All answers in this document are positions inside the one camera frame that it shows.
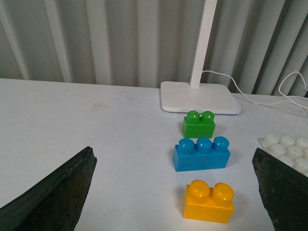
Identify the white lamp stand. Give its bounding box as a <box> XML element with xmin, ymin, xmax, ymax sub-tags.
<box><xmin>160</xmin><ymin>0</ymin><xmax>241</xmax><ymax>115</ymax></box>

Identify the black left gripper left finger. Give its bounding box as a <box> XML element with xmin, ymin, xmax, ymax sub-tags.
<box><xmin>0</xmin><ymin>147</ymin><xmax>97</xmax><ymax>231</ymax></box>

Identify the yellow two-stud block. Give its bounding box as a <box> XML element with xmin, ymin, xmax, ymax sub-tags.
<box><xmin>183</xmin><ymin>180</ymin><xmax>234</xmax><ymax>224</ymax></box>

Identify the white lamp cable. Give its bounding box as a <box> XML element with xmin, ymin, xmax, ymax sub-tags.
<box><xmin>201</xmin><ymin>70</ymin><xmax>308</xmax><ymax>115</ymax></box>

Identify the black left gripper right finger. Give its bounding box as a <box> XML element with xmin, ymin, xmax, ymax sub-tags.
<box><xmin>252</xmin><ymin>148</ymin><xmax>308</xmax><ymax>231</ymax></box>

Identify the blue three-stud block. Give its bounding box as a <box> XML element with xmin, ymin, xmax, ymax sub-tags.
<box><xmin>173</xmin><ymin>136</ymin><xmax>231</xmax><ymax>172</ymax></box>

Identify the white studded base plate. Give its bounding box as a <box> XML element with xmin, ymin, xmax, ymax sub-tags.
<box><xmin>258</xmin><ymin>134</ymin><xmax>308</xmax><ymax>177</ymax></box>

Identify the green two-stud block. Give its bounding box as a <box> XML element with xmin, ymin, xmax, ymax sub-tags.
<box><xmin>182</xmin><ymin>111</ymin><xmax>216</xmax><ymax>139</ymax></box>

